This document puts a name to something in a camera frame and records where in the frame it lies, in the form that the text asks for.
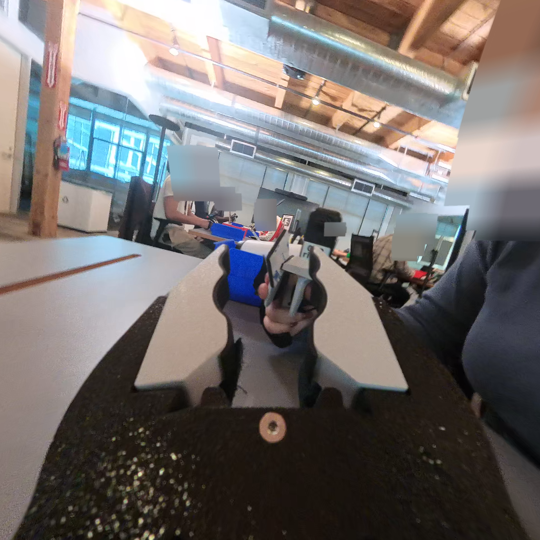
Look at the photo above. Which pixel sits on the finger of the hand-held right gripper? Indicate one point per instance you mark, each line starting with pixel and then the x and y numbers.
pixel 276 261
pixel 297 274

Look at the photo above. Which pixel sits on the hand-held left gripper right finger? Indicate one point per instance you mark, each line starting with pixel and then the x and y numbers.
pixel 358 337

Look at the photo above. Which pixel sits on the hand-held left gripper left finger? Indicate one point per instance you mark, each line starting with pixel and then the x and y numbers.
pixel 185 333

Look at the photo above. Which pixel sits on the blue plastic bin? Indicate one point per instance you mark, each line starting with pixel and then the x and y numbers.
pixel 244 278

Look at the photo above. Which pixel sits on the person's right forearm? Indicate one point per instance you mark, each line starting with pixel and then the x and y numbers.
pixel 434 303

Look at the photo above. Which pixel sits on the person's right hand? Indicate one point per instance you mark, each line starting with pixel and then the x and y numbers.
pixel 282 322

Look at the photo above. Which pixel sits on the small blue bin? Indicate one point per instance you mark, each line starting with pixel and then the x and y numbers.
pixel 228 231

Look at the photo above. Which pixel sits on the black office chair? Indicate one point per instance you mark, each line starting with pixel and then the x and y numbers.
pixel 363 257
pixel 137 215

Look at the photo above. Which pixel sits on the wooden desk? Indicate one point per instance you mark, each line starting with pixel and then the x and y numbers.
pixel 202 233

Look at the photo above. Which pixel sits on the black framed poster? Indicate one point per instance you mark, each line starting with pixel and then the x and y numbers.
pixel 460 240

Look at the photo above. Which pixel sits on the person's upper body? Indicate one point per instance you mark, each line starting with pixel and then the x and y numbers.
pixel 506 337

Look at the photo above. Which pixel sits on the red fire extinguisher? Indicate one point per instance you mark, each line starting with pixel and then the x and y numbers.
pixel 61 154

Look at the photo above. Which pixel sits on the white door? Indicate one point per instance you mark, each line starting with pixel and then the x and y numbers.
pixel 12 126

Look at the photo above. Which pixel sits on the black wall screen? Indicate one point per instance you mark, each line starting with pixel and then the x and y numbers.
pixel 291 202

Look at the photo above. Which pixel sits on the duct vent grille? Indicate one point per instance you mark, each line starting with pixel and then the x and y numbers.
pixel 363 186
pixel 243 148

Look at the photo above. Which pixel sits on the silver ventilation duct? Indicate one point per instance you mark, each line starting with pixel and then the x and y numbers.
pixel 295 135
pixel 379 67

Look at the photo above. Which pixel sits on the wooden post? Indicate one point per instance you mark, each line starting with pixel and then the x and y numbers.
pixel 50 126

